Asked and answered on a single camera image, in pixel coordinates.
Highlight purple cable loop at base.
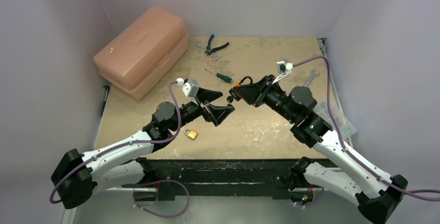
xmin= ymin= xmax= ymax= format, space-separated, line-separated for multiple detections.
xmin=132 ymin=178 xmax=191 ymax=219

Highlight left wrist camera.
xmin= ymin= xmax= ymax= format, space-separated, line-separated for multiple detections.
xmin=176 ymin=78 xmax=200 ymax=105

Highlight brass padlock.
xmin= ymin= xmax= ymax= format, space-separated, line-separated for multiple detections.
xmin=184 ymin=129 xmax=198 ymax=140

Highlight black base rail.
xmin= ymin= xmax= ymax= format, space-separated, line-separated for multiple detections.
xmin=133 ymin=158 xmax=321 ymax=201

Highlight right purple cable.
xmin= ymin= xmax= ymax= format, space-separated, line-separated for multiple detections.
xmin=292 ymin=55 xmax=440 ymax=202

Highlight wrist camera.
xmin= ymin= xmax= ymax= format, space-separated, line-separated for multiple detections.
xmin=272 ymin=60 xmax=294 ymax=84
xmin=176 ymin=78 xmax=200 ymax=105

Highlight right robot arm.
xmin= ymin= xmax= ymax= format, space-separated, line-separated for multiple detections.
xmin=228 ymin=75 xmax=408 ymax=223

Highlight orange padlock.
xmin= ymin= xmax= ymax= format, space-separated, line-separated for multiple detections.
xmin=235 ymin=76 xmax=253 ymax=87

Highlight large silver wrench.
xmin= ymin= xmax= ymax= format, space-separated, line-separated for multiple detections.
xmin=303 ymin=69 xmax=320 ymax=88

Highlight clear plastic screw box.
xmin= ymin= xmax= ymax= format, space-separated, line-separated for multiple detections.
xmin=314 ymin=98 xmax=357 ymax=139

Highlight small silver wrench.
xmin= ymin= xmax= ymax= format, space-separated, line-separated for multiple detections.
xmin=195 ymin=41 xmax=219 ymax=61

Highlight black head key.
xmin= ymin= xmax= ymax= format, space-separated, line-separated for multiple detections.
xmin=226 ymin=95 xmax=235 ymax=103

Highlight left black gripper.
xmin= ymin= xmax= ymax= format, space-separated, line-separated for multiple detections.
xmin=169 ymin=88 xmax=233 ymax=132

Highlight blue handled pliers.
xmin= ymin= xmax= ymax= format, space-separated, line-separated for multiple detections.
xmin=205 ymin=34 xmax=230 ymax=56

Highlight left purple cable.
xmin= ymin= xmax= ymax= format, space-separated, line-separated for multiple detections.
xmin=49 ymin=80 xmax=182 ymax=205

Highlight pink plastic toolbox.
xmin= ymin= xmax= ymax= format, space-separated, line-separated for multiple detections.
xmin=93 ymin=6 xmax=189 ymax=100

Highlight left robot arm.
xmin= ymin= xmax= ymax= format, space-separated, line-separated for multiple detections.
xmin=49 ymin=86 xmax=235 ymax=209

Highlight green handled screwdriver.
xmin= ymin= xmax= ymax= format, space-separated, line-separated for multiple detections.
xmin=205 ymin=69 xmax=232 ymax=83

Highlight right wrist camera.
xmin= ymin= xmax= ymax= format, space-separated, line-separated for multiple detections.
xmin=272 ymin=60 xmax=294 ymax=84

